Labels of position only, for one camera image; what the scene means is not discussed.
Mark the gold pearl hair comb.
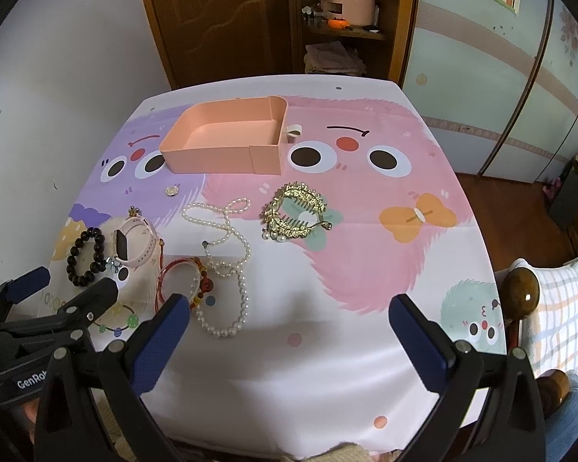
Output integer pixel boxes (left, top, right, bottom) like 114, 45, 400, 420
260, 181, 333, 243

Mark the person's left hand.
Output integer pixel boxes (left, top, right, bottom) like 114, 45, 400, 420
22, 398, 39, 443

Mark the blue flower rhinestone brooch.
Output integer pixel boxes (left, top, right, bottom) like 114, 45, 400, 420
105, 256, 122, 273

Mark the white smart watch band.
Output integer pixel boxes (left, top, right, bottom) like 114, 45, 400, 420
107, 216, 160, 269

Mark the wooden chair knob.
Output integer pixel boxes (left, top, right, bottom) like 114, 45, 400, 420
500, 267, 540, 321

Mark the gold flower pin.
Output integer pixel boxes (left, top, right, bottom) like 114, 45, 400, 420
128, 206, 142, 218

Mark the cartoon monster table mat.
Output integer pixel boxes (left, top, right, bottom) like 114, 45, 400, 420
38, 76, 506, 459

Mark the pink plastic tray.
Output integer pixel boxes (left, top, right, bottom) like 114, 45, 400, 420
160, 96, 288, 175

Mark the pastel sliding wardrobe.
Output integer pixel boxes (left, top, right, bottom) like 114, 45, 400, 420
403, 0, 578, 182

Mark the stack of folded cloths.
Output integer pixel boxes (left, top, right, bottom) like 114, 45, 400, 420
304, 41, 366, 76

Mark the brown wooden door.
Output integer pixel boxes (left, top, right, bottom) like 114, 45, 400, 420
143, 0, 299, 89

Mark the brown wooden shelf cabinet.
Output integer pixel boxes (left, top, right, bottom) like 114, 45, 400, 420
290, 0, 418, 85

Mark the black bead bracelet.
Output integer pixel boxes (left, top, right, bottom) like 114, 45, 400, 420
65, 226, 108, 289

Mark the short pearl bracelet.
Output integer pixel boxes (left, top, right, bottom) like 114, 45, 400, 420
184, 258, 205, 301

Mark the red string bracelet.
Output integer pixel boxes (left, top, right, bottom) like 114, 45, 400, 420
153, 237, 209, 314

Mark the long pearl necklace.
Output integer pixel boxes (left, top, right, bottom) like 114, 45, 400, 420
180, 196, 253, 339

